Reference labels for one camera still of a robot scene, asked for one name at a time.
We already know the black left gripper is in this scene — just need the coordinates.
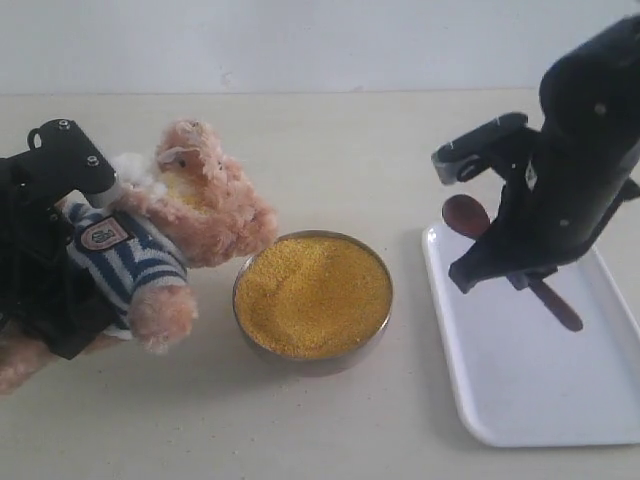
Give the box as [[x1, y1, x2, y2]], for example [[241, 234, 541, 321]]
[[1, 176, 118, 360]]

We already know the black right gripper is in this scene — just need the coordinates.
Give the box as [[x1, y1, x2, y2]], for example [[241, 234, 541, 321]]
[[448, 14, 639, 294]]

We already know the dark brown wooden spoon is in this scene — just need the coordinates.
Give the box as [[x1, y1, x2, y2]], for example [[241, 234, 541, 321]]
[[441, 194, 584, 332]]

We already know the pink teddy bear striped shirt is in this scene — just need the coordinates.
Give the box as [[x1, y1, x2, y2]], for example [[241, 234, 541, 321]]
[[0, 118, 279, 396]]

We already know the white rectangular plastic tray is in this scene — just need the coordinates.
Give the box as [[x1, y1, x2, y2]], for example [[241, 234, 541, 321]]
[[422, 222, 639, 448]]

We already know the metal bowl of yellow millet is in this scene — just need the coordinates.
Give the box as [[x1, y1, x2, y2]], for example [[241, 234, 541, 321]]
[[232, 230, 394, 376]]

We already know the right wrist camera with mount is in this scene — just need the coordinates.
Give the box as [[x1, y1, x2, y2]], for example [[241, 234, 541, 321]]
[[431, 112, 540, 185]]

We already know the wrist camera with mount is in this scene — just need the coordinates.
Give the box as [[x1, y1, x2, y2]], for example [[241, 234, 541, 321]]
[[431, 112, 540, 185], [1, 118, 123, 210]]

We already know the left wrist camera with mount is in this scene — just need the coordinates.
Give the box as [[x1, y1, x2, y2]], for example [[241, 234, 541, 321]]
[[1, 118, 123, 210]]

